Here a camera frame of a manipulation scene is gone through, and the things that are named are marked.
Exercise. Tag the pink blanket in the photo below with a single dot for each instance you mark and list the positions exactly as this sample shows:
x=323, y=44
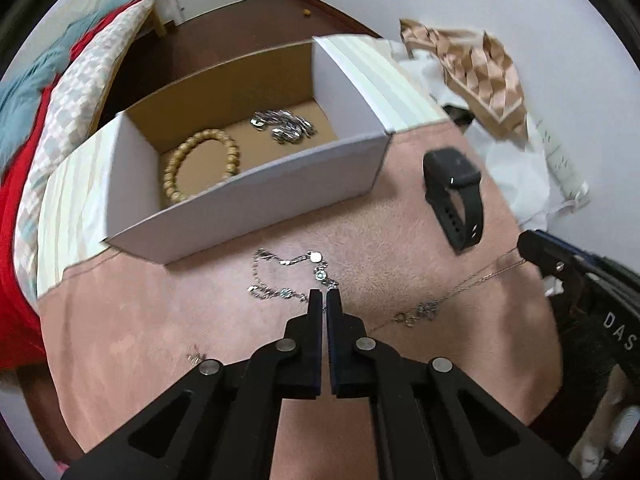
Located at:
x=200, y=320

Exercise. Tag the white cardboard box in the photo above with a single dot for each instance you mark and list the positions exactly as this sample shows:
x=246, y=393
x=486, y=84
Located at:
x=65, y=200
x=250, y=160

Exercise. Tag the beige patterned scarf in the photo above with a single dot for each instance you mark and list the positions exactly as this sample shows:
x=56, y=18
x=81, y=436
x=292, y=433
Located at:
x=480, y=77

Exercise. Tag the teal blanket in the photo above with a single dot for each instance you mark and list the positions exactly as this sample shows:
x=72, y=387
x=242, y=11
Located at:
x=35, y=85

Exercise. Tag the small silver earring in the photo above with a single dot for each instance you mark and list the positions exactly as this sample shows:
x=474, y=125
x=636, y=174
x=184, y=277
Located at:
x=195, y=358

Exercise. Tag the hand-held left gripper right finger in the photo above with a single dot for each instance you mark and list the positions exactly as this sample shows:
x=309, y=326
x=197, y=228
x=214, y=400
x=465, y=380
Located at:
x=334, y=340

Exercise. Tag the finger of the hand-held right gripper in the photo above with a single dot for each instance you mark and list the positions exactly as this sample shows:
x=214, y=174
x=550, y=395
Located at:
x=542, y=252

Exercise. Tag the red blanket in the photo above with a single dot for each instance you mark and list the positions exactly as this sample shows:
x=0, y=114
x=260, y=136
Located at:
x=20, y=240

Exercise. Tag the white printed paper strip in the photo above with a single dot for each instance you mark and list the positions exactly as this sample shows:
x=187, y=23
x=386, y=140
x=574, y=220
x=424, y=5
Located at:
x=562, y=160

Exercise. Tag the patterned pillow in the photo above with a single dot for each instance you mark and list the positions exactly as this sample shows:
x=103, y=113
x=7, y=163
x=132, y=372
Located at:
x=85, y=85

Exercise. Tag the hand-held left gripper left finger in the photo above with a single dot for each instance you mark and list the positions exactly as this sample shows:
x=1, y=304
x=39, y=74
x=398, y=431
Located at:
x=315, y=340

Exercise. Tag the black smartwatch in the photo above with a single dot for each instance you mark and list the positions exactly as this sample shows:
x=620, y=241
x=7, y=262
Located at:
x=452, y=185

